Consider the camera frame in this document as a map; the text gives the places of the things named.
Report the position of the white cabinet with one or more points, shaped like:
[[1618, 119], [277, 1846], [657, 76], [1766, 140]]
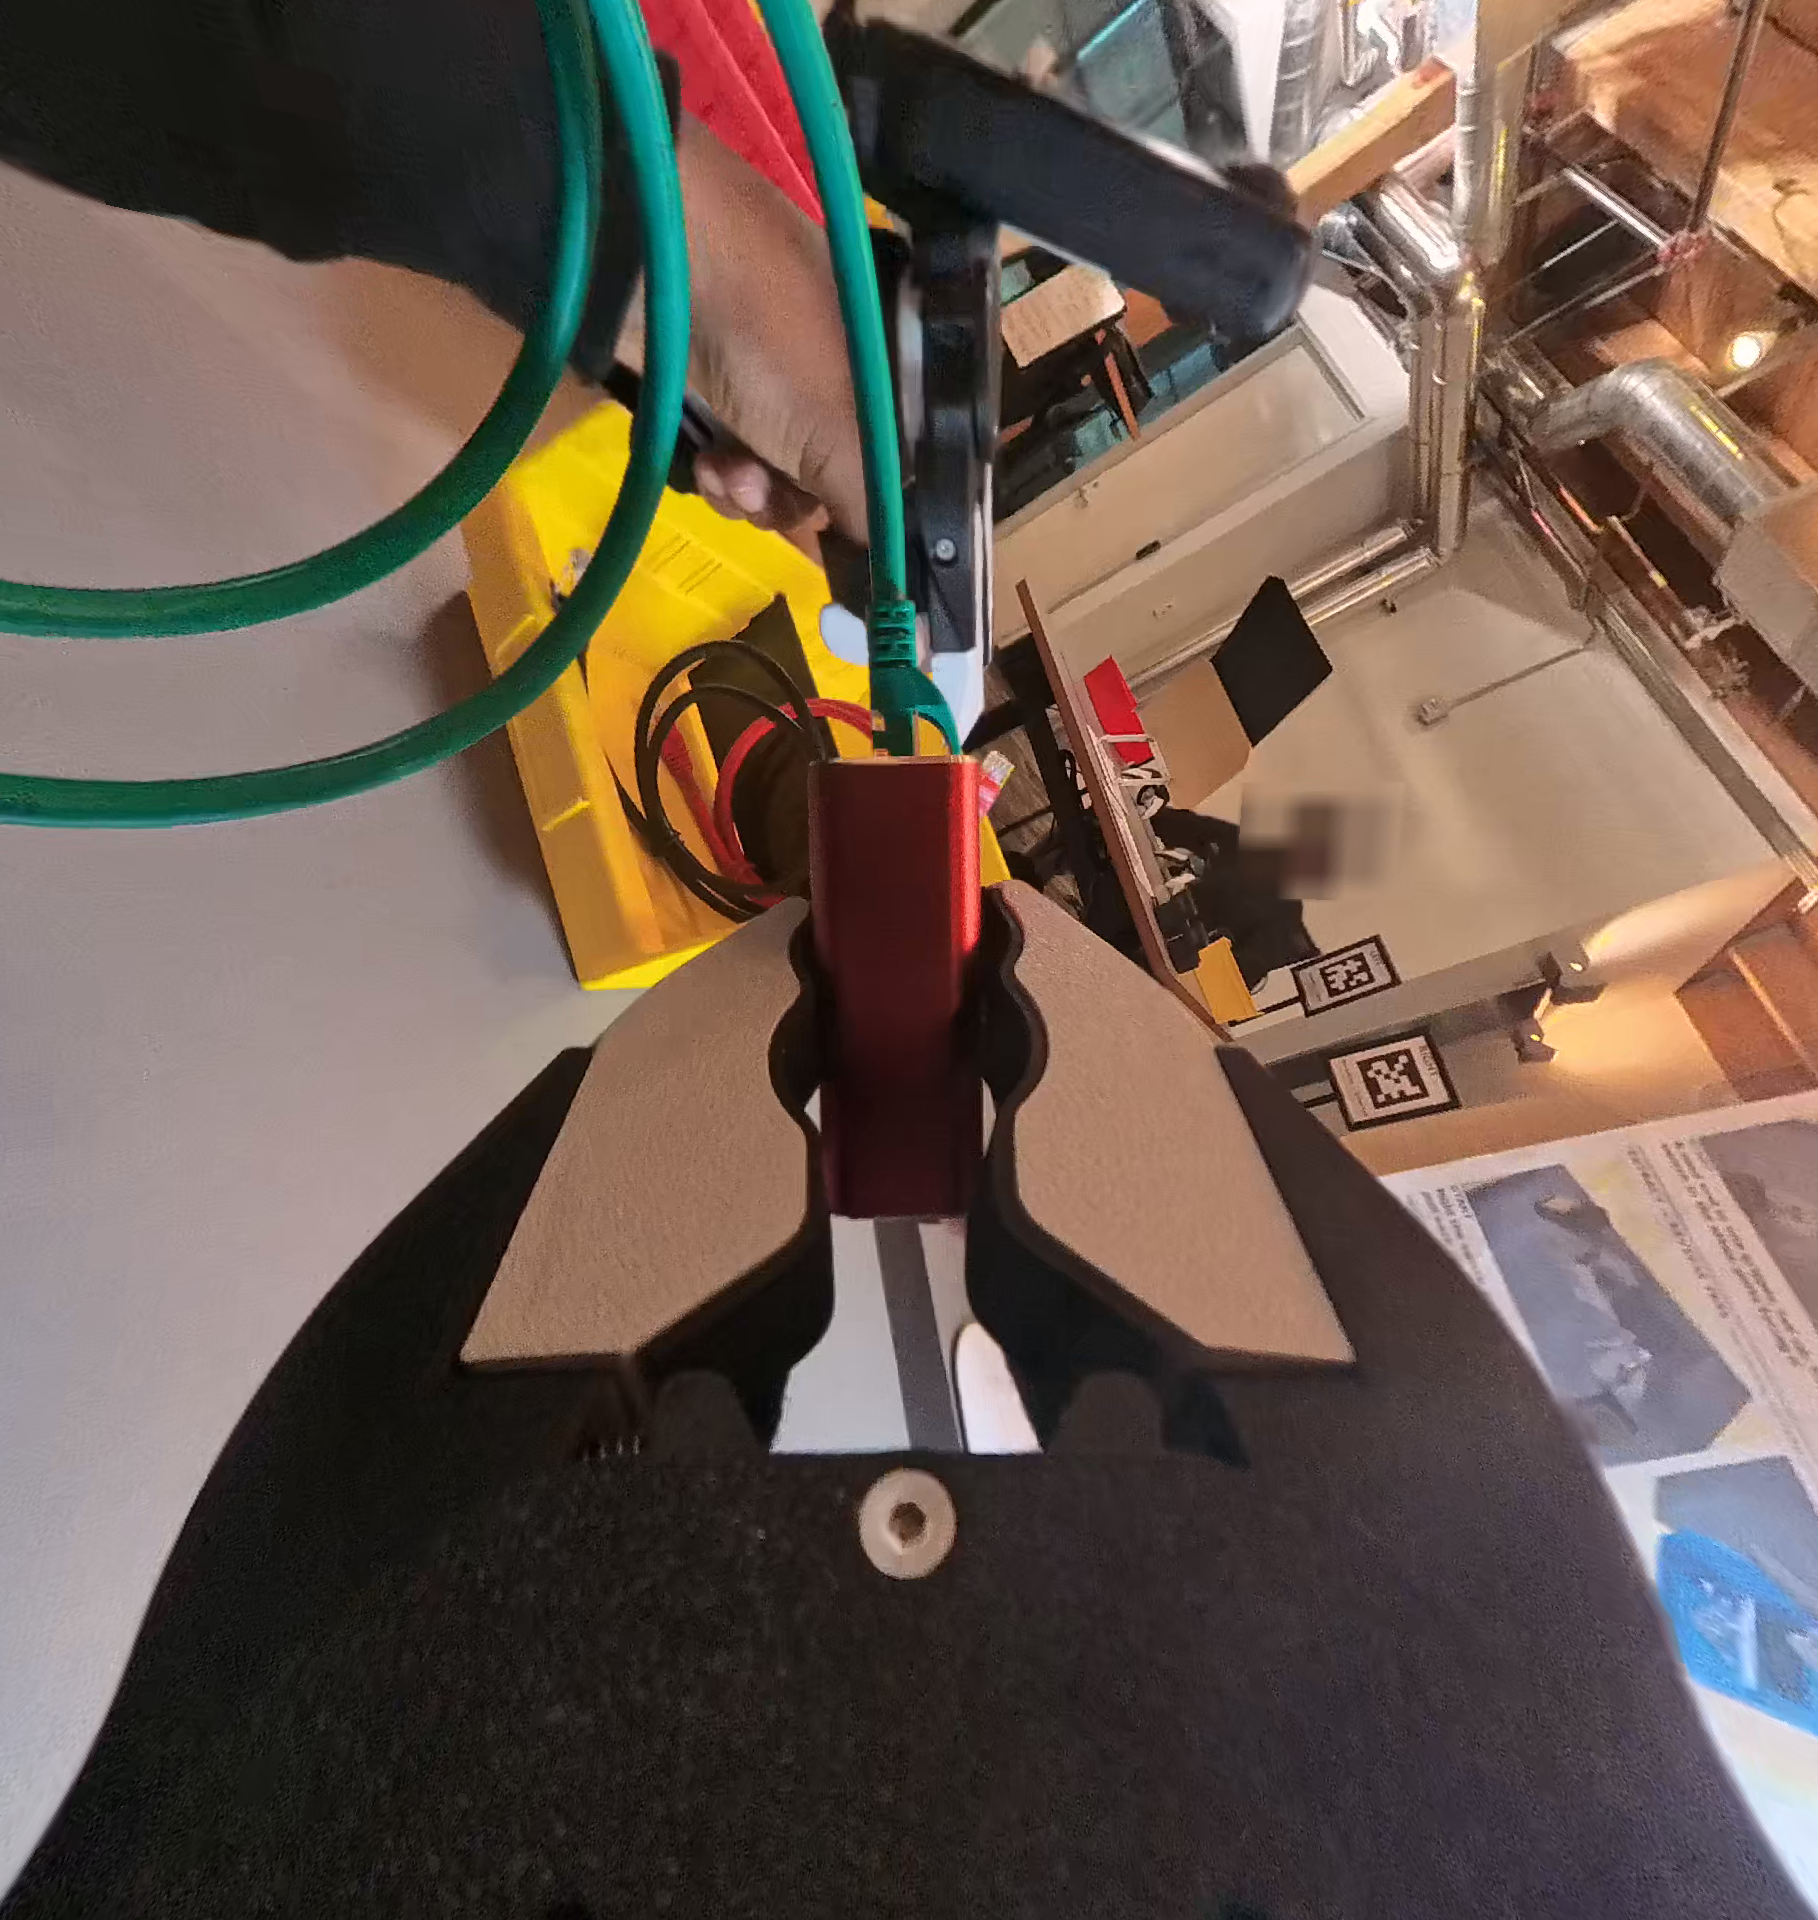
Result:
[[1195, 479]]

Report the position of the printed instruction sheet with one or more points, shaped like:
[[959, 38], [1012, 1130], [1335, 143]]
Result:
[[1599, 1320]]

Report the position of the silver pipes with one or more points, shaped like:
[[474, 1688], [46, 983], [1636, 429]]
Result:
[[1433, 300]]

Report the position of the brown wooden desk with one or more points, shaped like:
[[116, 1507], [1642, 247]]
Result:
[[1104, 811]]

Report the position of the yellow plastic bin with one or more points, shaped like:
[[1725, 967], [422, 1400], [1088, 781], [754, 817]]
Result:
[[594, 706]]

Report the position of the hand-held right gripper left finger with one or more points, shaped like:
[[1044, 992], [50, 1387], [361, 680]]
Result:
[[655, 1185]]

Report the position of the red plastic bin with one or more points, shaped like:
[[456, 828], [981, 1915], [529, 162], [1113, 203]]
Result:
[[729, 76]]

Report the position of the red ethernet splitter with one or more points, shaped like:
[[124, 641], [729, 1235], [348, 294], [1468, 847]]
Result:
[[896, 975]]

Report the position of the metal wall conduit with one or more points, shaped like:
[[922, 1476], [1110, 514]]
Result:
[[1433, 709]]

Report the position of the black white marker tag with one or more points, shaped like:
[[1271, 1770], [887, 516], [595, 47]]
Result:
[[1392, 1077], [1346, 975]]

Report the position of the person's left forearm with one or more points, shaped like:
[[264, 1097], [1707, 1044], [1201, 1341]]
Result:
[[249, 105]]

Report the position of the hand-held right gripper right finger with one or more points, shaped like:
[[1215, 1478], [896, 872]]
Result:
[[1148, 1185]]

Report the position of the rectangular metal duct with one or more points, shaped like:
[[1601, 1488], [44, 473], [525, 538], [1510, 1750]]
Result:
[[1810, 600]]

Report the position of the person's left hand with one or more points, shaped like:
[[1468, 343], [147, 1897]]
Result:
[[758, 360]]

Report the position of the small red bin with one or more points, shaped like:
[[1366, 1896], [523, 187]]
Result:
[[1117, 706]]

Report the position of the round silver duct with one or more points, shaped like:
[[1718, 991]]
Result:
[[1660, 419]]

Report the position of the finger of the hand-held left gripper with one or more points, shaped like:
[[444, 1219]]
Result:
[[952, 494], [845, 631]]

